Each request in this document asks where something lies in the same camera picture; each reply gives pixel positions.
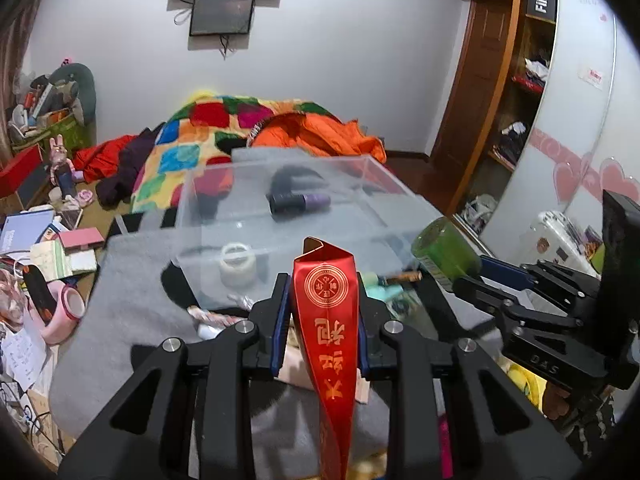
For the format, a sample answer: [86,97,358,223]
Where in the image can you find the dark green glass bottle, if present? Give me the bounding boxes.
[411,217,483,291]

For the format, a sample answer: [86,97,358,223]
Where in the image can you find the wooden wardrobe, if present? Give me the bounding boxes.
[425,0,558,221]

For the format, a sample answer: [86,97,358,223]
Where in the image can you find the bunny doll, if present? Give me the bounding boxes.
[47,135,81,201]

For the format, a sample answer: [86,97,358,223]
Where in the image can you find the black garment lettered band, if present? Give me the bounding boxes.
[246,114,281,147]

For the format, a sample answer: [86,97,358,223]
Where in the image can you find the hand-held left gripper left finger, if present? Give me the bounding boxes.
[59,272,301,480]

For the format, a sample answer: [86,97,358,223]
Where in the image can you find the white handbag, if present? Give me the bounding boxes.
[530,210,586,271]

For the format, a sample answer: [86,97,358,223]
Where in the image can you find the grey-green neck pillow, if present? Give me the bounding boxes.
[47,62,97,126]

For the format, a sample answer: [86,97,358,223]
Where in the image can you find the black striped scarf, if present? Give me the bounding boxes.
[115,210,177,236]

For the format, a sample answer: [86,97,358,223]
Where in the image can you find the pale green book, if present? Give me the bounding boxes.
[30,240,98,281]

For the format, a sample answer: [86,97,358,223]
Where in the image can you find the pale bag in wardrobe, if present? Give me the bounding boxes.
[462,195,498,233]

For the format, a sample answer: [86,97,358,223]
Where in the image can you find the white handwritten paper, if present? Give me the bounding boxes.
[0,325,48,391]

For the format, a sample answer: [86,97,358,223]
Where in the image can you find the white tape roll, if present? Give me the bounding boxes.
[219,242,256,288]

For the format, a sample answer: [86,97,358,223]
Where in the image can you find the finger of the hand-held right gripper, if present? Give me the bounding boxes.
[477,255,602,311]
[452,275,601,341]

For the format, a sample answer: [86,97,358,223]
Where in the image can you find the white sliding door pink hearts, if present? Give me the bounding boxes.
[482,0,640,271]

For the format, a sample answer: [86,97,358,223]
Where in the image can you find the red cloth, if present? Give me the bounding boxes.
[72,135,138,183]

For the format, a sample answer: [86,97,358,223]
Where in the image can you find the pink box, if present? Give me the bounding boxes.
[57,227,104,252]

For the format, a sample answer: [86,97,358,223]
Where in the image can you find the black orange-edged case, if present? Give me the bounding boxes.
[22,265,58,323]

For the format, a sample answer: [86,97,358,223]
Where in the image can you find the orange padded jacket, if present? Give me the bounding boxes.
[247,112,388,163]

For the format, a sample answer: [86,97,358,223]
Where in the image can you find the black bottle purple label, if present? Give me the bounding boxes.
[267,191,331,217]

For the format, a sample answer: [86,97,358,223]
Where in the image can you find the dark purple cloth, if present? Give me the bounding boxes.
[96,127,166,211]

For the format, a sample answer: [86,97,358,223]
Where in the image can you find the black box on shelf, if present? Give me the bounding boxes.
[526,0,557,23]

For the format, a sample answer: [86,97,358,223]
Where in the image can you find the grey blanket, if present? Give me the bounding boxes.
[50,230,451,466]

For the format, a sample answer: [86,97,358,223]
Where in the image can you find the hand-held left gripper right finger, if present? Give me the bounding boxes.
[356,272,583,480]

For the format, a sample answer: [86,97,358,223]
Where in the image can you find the small wall monitor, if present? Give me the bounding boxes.
[189,0,256,37]

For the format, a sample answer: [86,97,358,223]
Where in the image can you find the yellow plush toy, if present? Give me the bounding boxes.
[505,360,548,411]

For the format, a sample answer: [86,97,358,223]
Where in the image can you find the red gift packet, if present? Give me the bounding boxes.
[291,236,362,480]

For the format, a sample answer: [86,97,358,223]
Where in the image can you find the red box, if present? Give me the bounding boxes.
[0,145,51,208]

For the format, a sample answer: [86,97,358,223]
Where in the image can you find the colourful patchwork blanket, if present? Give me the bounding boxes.
[131,91,346,213]

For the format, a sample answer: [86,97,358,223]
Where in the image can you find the green storage box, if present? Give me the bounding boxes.
[12,110,91,156]

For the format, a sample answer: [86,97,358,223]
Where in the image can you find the blue notebook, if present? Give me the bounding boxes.
[0,210,56,256]

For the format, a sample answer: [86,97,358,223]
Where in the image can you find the white braided rope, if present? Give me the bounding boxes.
[190,307,241,326]

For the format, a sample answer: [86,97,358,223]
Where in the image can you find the clear plastic storage box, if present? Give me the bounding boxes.
[167,147,441,306]

